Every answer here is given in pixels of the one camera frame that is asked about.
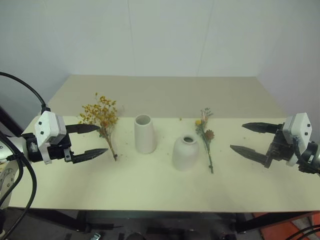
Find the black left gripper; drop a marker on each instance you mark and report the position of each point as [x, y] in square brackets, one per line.
[58, 152]

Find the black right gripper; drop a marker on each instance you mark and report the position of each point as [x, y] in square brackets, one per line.
[280, 150]

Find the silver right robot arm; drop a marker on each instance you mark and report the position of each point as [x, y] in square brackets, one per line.
[315, 152]

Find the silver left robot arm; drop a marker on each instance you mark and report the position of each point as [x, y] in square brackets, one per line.
[8, 150]

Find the tall white cylinder vase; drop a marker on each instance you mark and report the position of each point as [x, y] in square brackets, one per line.
[145, 137]

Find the white dome-shaped vase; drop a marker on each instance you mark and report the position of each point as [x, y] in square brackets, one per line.
[185, 155]

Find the yellow dried flower bunch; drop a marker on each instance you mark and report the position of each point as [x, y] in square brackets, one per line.
[106, 117]

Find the mixed pink orange flower bunch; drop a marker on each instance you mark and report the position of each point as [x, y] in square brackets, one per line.
[206, 136]

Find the orange floor mat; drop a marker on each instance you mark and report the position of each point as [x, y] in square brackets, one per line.
[295, 225]

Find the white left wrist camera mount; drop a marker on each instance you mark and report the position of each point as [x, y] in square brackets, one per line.
[46, 125]

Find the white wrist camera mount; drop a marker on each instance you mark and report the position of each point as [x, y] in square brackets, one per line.
[298, 126]
[46, 125]

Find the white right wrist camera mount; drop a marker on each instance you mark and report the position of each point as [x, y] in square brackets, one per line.
[298, 126]

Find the black metal table frame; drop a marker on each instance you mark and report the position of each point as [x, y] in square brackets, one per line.
[62, 220]

